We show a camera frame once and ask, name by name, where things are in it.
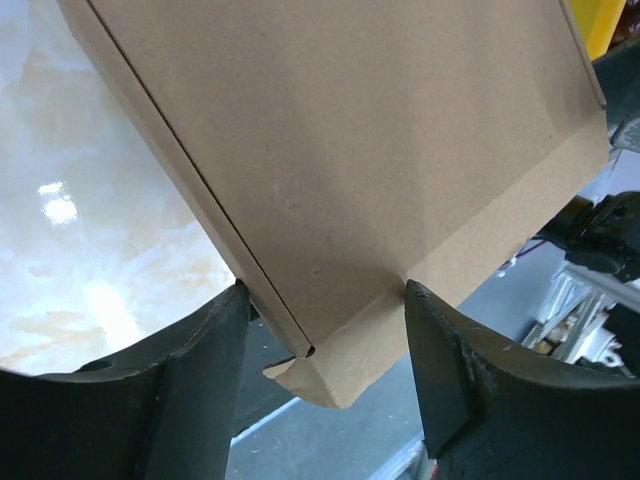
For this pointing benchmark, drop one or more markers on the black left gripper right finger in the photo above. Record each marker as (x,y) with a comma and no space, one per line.
(494,409)

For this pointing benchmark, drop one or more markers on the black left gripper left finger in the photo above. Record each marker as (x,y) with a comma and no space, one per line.
(161,408)

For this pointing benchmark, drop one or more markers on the brown cardboard box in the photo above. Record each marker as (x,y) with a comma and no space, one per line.
(333,150)

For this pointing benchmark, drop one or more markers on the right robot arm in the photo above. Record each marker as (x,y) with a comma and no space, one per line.
(592,315)

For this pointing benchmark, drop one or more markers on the yellow plastic tray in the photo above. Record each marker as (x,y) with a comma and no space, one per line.
(597,21)

